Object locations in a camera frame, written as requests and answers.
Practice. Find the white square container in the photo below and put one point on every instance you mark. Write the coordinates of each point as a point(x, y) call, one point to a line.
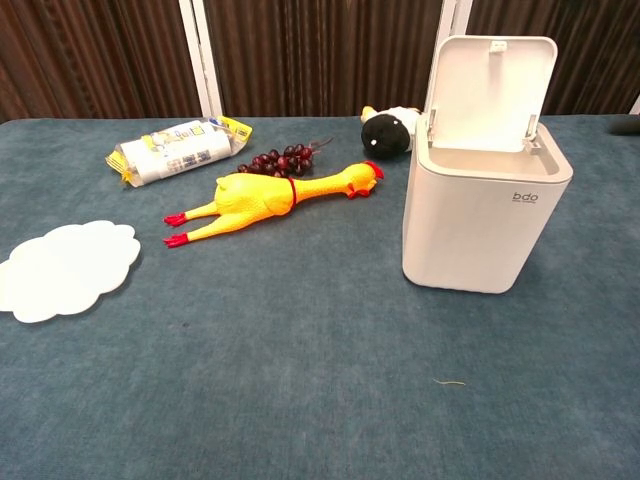
point(475, 235)

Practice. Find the white plastic bin lid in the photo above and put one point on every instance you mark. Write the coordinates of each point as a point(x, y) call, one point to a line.
point(485, 95)

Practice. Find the yellow rubber chicken toy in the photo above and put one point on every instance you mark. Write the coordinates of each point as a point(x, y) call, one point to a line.
point(255, 197)

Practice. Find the dark red grape bunch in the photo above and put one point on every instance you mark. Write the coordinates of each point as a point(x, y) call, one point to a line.
point(282, 162)

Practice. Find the black and white plush cow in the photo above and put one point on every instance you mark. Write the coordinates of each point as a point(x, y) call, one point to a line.
point(385, 135)

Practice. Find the blue table cloth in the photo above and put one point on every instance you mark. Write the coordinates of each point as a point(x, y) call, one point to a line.
point(300, 375)

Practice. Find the plastic pack of white rolls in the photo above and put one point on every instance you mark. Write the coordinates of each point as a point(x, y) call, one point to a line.
point(175, 152)

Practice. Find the brown pleated partition panel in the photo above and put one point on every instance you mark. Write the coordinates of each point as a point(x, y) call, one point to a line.
point(325, 55)
point(595, 50)
point(90, 55)

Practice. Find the small green thread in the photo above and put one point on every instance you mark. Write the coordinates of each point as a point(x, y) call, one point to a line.
point(449, 382)

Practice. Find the white scalloped round mat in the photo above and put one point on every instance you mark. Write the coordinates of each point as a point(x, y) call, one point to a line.
point(70, 270)

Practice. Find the white partition post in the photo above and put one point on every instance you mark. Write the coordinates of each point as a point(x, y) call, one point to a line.
point(456, 20)
point(636, 104)
point(202, 60)

